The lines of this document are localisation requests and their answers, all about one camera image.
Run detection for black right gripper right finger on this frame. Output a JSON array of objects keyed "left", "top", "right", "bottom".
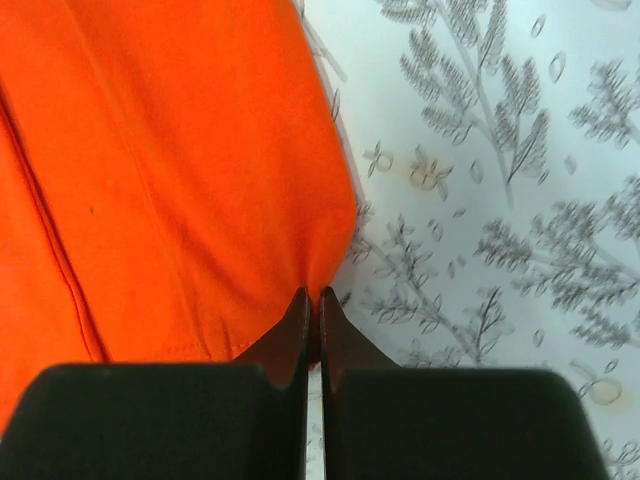
[{"left": 319, "top": 289, "right": 607, "bottom": 480}]

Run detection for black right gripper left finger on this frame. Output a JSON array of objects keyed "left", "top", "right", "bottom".
[{"left": 1, "top": 289, "right": 311, "bottom": 479}]

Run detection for floral patterned table mat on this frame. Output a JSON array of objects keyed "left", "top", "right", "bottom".
[{"left": 296, "top": 1, "right": 639, "bottom": 479}]

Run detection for orange t shirt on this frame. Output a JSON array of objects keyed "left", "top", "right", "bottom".
[{"left": 1, "top": 1, "right": 356, "bottom": 420}]

